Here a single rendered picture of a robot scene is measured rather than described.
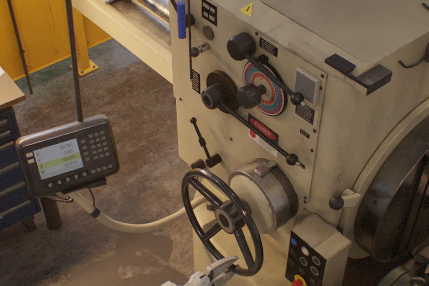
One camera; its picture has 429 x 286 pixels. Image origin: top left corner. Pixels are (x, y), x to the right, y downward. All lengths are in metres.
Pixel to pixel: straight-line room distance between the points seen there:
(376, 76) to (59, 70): 3.50
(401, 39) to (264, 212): 0.66
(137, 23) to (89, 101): 1.59
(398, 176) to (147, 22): 1.51
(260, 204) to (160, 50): 1.10
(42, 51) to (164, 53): 1.87
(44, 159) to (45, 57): 2.32
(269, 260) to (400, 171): 1.01
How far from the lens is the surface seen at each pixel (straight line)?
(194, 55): 2.03
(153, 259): 3.58
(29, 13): 4.45
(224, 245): 2.87
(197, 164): 2.42
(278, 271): 2.80
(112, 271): 3.56
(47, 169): 2.41
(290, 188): 2.04
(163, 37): 2.95
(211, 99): 2.03
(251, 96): 1.84
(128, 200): 3.87
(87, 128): 2.39
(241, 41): 1.84
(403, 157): 1.99
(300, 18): 1.82
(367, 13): 1.87
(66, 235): 3.76
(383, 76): 1.66
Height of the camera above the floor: 2.86
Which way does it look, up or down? 43 degrees down
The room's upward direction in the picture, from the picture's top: straight up
